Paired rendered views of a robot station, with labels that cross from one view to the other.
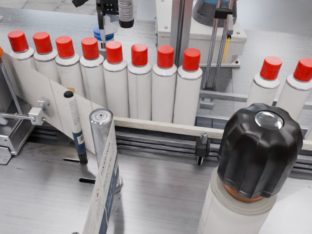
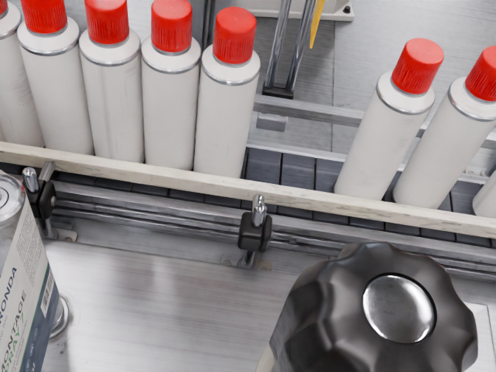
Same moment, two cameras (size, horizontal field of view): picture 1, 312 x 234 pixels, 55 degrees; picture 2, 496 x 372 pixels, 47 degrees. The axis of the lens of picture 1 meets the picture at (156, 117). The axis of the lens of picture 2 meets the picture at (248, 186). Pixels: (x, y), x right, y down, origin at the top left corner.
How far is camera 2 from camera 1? 0.14 m
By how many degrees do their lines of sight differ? 13
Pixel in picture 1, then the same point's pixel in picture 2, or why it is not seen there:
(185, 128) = (219, 185)
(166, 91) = (175, 105)
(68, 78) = not seen: outside the picture
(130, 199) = (86, 354)
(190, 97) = (231, 121)
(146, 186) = (124, 322)
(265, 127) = (388, 334)
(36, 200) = not seen: outside the picture
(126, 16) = not seen: outside the picture
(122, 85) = (70, 85)
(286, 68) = (450, 29)
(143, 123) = (123, 169)
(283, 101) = (437, 137)
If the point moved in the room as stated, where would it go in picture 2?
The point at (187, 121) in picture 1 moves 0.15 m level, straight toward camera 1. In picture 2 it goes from (225, 167) to (199, 306)
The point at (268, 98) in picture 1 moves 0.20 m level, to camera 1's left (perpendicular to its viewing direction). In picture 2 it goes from (404, 133) to (176, 119)
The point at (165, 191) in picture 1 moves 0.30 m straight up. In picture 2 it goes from (167, 332) to (171, 91)
